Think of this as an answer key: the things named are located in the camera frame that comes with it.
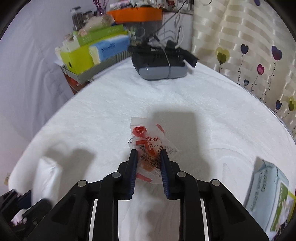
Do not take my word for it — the side shelf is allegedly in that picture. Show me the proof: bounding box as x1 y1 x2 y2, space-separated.
61 67 94 94

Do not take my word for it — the blue tissue pack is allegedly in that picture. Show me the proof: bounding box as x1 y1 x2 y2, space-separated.
88 35 130 65

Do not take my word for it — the pink branch decoration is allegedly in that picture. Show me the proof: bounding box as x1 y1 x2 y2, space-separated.
92 0 109 16

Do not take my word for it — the grey black VR headset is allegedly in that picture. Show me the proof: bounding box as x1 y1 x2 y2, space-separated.
128 41 198 81

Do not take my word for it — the wet wipes pack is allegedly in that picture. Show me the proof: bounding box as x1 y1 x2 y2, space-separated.
244 160 295 240

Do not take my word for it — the orange tray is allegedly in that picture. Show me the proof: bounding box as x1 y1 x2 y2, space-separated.
107 7 163 24

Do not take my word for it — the heart pattern curtain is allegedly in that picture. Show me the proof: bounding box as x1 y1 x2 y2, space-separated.
192 1 295 134

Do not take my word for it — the red printed plastic bag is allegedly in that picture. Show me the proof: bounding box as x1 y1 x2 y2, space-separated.
128 117 178 184

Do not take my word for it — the white towel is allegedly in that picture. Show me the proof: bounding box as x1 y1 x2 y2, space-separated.
32 156 63 206

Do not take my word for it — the striped tray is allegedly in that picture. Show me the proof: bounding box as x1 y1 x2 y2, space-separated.
55 51 132 77

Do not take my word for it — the lime green box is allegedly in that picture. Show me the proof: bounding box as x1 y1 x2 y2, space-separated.
60 45 94 75

